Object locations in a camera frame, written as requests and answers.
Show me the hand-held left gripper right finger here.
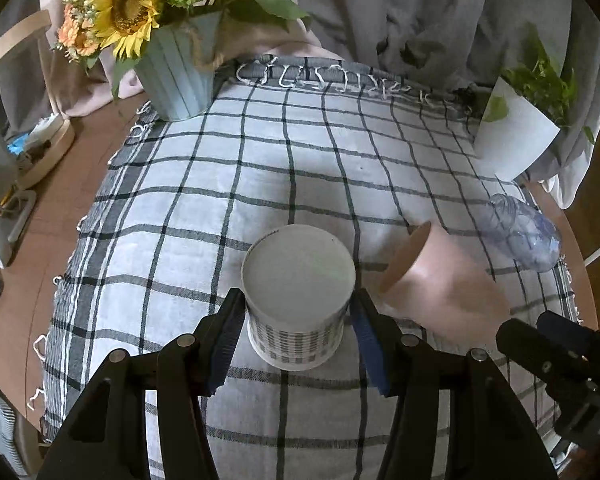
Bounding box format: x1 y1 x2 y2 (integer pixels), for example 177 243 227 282
351 288 551 480

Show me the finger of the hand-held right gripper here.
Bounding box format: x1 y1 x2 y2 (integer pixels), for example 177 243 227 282
495 318 588 397

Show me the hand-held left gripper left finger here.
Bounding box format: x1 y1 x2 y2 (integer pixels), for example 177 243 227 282
36 287 246 480

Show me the pink plastic cup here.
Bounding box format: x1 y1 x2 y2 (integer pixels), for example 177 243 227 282
377 221 512 348

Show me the white patterned paper cup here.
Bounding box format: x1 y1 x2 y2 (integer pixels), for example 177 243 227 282
241 224 356 372

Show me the clear plastic bottle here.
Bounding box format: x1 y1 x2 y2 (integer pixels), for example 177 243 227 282
489 193 564 273

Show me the checkered tablecloth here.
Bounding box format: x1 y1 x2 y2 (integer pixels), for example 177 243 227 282
28 55 583 480

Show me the white plant pot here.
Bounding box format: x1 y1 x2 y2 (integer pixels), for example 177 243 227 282
473 77 561 182

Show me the green leafy plant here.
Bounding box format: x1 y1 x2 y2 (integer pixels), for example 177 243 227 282
481 22 597 145

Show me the round wooden tray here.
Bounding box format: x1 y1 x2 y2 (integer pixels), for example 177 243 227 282
7 114 76 190

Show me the light blue flower pot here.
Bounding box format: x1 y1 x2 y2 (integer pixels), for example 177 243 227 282
133 10 223 121

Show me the sunflower bouquet in blue vase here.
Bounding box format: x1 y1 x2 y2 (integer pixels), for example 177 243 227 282
38 0 326 120

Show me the grey curtain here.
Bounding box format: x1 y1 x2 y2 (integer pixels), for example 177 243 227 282
290 0 600 211

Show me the artificial sunflower bouquet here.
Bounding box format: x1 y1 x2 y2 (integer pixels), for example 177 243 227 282
53 0 312 100

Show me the wooden chair back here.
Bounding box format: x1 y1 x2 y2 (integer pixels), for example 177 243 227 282
0 10 53 84

